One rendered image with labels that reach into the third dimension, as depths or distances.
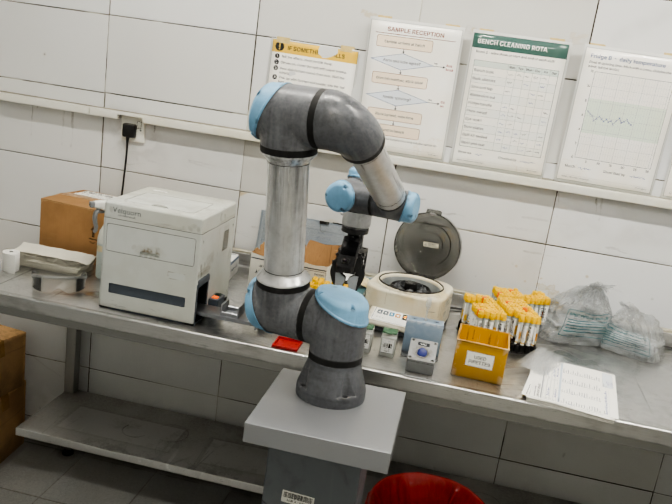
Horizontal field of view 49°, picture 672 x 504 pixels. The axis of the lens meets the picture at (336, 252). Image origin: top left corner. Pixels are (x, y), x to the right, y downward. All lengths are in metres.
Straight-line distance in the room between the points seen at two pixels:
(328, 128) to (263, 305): 0.42
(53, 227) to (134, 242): 0.58
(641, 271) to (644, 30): 0.74
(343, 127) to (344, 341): 0.44
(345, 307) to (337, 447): 0.28
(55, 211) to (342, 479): 1.38
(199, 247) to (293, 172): 0.56
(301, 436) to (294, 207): 0.45
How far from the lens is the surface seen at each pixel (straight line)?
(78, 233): 2.48
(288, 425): 1.46
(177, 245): 1.96
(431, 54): 2.38
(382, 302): 2.15
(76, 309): 2.09
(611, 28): 2.43
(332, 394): 1.53
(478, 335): 2.02
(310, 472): 1.59
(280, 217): 1.48
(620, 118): 2.42
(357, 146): 1.40
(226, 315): 1.98
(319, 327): 1.51
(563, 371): 2.09
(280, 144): 1.42
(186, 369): 2.81
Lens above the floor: 1.61
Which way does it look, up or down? 14 degrees down
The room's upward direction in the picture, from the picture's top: 8 degrees clockwise
